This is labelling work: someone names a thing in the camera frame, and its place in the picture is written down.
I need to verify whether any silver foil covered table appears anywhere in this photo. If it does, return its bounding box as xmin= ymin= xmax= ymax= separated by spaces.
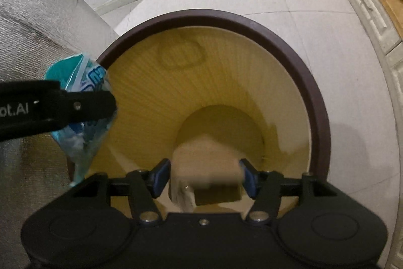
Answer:
xmin=0 ymin=0 xmax=121 ymax=194

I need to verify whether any teal plastic bag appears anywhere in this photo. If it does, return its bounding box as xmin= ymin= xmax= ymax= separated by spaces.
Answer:
xmin=45 ymin=51 xmax=114 ymax=188

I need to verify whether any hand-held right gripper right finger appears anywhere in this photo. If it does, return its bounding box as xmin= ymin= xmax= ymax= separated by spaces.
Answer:
xmin=239 ymin=158 xmax=340 ymax=224

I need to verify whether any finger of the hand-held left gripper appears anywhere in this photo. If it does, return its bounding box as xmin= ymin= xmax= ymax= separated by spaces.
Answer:
xmin=62 ymin=89 xmax=118 ymax=125

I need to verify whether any white cabinet wooden top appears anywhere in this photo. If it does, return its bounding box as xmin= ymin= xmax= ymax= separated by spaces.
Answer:
xmin=334 ymin=0 xmax=403 ymax=76

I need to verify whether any yellow trash bin brown rim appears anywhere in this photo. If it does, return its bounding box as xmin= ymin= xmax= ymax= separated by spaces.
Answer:
xmin=72 ymin=9 xmax=332 ymax=221

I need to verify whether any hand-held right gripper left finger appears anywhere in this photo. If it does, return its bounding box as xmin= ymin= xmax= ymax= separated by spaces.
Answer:
xmin=64 ymin=158 xmax=172 ymax=224

